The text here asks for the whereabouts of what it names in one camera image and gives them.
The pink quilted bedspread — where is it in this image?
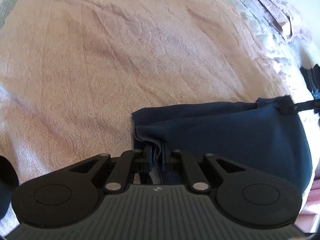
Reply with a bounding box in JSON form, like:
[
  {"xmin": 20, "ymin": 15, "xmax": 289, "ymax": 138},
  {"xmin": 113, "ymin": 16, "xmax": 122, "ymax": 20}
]
[{"xmin": 0, "ymin": 0, "xmax": 320, "ymax": 230}]

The striped navy clothes pile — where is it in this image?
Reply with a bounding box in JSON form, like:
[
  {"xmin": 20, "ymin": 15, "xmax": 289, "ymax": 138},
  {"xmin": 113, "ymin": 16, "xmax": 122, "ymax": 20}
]
[{"xmin": 0, "ymin": 156, "xmax": 19, "ymax": 219}]

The dark blue striped garment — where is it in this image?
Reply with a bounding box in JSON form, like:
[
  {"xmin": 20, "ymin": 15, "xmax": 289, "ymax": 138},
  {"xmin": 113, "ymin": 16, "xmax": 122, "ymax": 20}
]
[{"xmin": 300, "ymin": 64, "xmax": 320, "ymax": 99}]

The navy blue garment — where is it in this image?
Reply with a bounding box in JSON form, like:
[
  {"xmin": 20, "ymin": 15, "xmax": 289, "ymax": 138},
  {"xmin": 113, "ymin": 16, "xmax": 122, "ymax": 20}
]
[{"xmin": 132, "ymin": 96, "xmax": 312, "ymax": 191}]

